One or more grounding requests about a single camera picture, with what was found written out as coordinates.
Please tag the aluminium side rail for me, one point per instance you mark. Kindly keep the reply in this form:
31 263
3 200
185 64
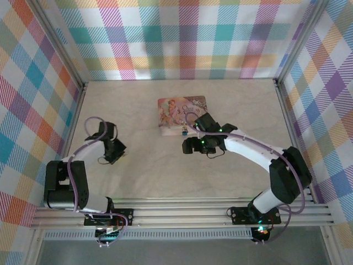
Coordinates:
292 129
78 110

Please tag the small silver blue padlock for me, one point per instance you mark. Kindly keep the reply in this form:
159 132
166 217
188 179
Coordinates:
184 132

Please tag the illustrated picture book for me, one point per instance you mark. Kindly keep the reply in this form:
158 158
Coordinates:
171 110

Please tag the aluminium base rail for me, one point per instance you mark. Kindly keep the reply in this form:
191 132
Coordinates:
179 214

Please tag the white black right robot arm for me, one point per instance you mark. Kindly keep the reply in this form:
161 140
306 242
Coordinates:
248 145

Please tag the aluminium frame post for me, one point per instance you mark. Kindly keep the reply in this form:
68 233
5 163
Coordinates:
58 44
300 41

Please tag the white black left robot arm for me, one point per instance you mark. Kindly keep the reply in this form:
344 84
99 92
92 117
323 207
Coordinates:
82 151

